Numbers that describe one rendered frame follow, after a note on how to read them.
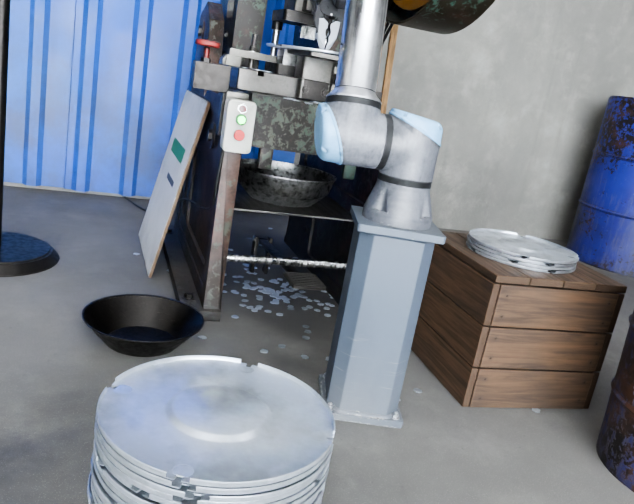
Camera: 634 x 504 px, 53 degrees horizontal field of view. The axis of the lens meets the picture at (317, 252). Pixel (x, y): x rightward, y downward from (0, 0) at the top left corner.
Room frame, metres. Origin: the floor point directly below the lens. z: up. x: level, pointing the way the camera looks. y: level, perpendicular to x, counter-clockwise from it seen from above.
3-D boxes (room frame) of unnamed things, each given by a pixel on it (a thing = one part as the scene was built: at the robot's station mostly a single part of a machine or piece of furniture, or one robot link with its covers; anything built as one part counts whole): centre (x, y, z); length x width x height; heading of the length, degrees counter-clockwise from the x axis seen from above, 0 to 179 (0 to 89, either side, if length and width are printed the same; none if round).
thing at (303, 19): (2.08, 0.15, 0.86); 0.20 x 0.16 x 0.05; 110
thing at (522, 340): (1.68, -0.54, 0.18); 0.40 x 0.38 x 0.35; 18
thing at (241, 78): (2.07, 0.15, 0.68); 0.45 x 0.30 x 0.06; 110
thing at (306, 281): (1.95, 0.10, 0.14); 0.59 x 0.10 x 0.05; 20
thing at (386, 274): (1.37, -0.16, 0.23); 0.19 x 0.19 x 0.45; 4
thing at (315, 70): (1.91, 0.09, 0.72); 0.25 x 0.14 x 0.14; 20
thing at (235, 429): (0.70, 0.08, 0.31); 0.29 x 0.29 x 0.01
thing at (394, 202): (1.37, -0.16, 0.50); 0.15 x 0.15 x 0.10
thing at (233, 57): (2.02, 0.31, 0.76); 0.17 x 0.06 x 0.10; 110
